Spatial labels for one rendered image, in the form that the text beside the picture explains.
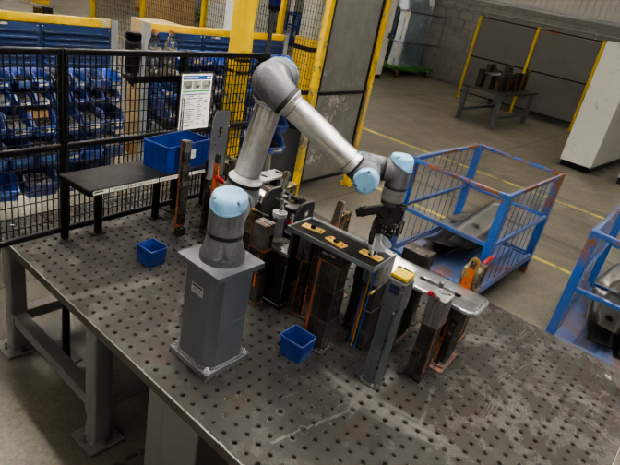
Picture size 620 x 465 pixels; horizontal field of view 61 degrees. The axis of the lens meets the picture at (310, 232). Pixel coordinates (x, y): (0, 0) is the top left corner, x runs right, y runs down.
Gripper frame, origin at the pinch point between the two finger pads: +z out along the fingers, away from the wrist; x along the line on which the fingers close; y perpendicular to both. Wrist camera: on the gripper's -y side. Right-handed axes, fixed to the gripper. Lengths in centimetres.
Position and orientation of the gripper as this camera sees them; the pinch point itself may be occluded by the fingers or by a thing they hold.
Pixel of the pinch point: (372, 251)
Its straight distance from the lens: 182.8
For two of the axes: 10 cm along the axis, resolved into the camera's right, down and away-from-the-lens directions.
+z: -1.8, 8.9, 4.2
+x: 6.0, -2.4, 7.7
